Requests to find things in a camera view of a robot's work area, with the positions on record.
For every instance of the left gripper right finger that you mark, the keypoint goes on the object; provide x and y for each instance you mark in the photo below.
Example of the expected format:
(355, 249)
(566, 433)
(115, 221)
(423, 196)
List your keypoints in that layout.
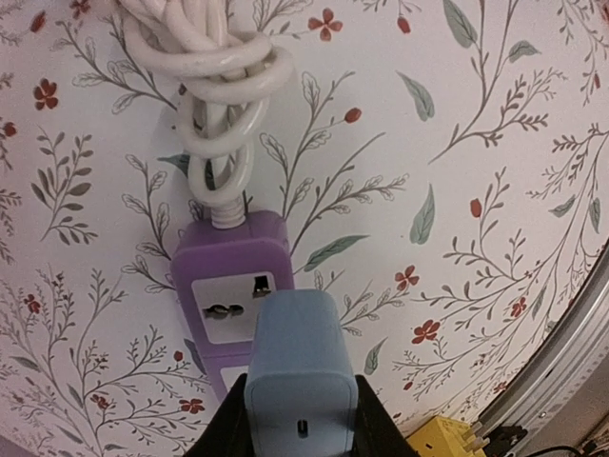
(375, 434)

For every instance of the yellow cube socket adapter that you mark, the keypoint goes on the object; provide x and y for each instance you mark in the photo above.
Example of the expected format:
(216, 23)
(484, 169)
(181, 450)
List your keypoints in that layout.
(446, 437)

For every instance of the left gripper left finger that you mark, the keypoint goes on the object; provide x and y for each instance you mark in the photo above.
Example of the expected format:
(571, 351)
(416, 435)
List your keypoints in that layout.
(227, 434)

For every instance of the blue charger plug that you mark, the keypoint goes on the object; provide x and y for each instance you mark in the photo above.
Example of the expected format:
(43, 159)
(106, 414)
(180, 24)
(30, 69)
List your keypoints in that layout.
(301, 394)

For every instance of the floral patterned table mat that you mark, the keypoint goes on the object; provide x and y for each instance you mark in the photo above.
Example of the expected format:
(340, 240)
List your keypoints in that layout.
(442, 168)

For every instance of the purple power strip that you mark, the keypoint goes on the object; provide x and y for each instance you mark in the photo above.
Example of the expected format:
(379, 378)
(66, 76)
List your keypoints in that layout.
(221, 277)

